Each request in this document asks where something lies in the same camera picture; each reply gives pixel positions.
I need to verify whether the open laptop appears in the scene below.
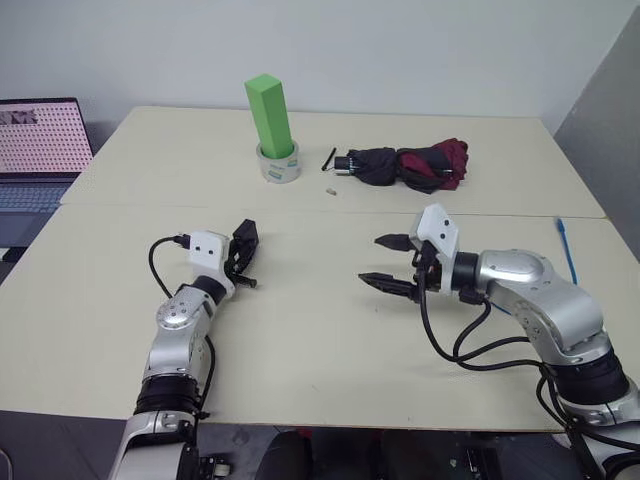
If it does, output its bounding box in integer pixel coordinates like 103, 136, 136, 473
0, 97, 96, 264

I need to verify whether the folded black and maroon umbrella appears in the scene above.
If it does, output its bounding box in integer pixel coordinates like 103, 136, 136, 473
333, 138, 470, 194

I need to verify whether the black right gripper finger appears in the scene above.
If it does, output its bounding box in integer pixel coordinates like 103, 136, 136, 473
357, 271, 421, 301
374, 232, 419, 253

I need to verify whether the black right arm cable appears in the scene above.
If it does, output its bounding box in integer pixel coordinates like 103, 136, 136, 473
418, 273, 609, 480

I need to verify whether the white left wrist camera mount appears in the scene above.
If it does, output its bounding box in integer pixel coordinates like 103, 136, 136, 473
188, 230, 237, 303

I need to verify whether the clear tape roll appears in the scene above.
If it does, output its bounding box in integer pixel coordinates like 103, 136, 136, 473
256, 139, 302, 185

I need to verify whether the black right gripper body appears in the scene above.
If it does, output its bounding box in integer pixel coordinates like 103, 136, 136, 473
410, 240, 455, 302

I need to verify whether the grey partition panel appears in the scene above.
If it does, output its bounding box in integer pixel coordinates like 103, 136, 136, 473
552, 7, 640, 236

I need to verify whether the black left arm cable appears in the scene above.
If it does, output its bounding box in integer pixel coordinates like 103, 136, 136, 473
148, 233, 217, 421

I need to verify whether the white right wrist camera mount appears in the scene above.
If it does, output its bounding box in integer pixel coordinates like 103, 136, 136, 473
409, 203, 461, 264

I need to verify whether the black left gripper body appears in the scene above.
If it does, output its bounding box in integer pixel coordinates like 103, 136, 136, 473
225, 243, 244, 281

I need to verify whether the green rectangular block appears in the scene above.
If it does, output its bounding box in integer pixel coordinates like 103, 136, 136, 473
243, 73, 295, 159

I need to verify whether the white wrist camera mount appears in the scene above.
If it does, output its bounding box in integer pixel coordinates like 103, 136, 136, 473
409, 203, 461, 264
188, 230, 237, 303

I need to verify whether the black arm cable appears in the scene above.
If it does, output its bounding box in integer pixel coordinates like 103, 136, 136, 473
418, 273, 609, 480
148, 233, 217, 421

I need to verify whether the blue Ethernet cable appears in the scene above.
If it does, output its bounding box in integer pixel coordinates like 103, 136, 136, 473
489, 217, 580, 317

